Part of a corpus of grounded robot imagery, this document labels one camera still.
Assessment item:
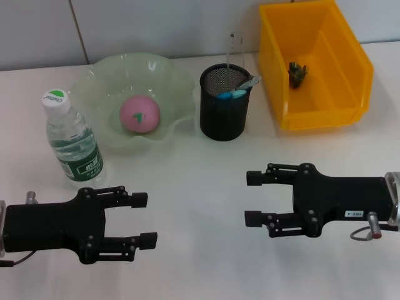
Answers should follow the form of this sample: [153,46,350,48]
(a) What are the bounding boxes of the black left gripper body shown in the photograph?
[4,187,109,265]

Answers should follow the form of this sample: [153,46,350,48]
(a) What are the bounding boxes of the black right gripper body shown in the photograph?
[292,162,395,238]

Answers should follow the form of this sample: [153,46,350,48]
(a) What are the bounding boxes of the clear bottle with green label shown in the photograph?
[41,89,106,190]

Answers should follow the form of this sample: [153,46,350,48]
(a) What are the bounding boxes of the pink peach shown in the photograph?
[119,94,162,136]

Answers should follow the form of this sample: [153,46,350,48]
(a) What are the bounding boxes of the blue scissors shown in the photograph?
[216,89,246,101]

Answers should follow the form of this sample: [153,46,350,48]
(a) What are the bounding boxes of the silver ballpoint pen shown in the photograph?
[236,76,262,92]

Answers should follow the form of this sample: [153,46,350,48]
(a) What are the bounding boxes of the green plastic wrapper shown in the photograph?
[287,61,310,89]

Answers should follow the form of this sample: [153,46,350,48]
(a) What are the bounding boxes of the transparent plastic ruler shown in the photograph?
[225,31,245,72]

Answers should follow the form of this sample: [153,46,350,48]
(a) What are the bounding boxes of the green glass fruit plate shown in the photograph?
[69,52,196,154]

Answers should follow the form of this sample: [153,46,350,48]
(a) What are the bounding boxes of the black mesh cup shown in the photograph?
[199,63,254,143]

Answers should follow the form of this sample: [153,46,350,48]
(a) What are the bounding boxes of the yellow plastic storage bin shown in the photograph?
[257,0,374,131]

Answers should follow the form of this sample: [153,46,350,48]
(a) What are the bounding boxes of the left gripper cable with connector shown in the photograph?
[0,191,39,268]

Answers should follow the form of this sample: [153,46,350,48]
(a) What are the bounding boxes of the gripper cable with connector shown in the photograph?
[0,191,39,268]
[349,211,400,242]

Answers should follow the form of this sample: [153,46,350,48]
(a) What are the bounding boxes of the right gripper cable with connector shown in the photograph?
[349,211,400,242]

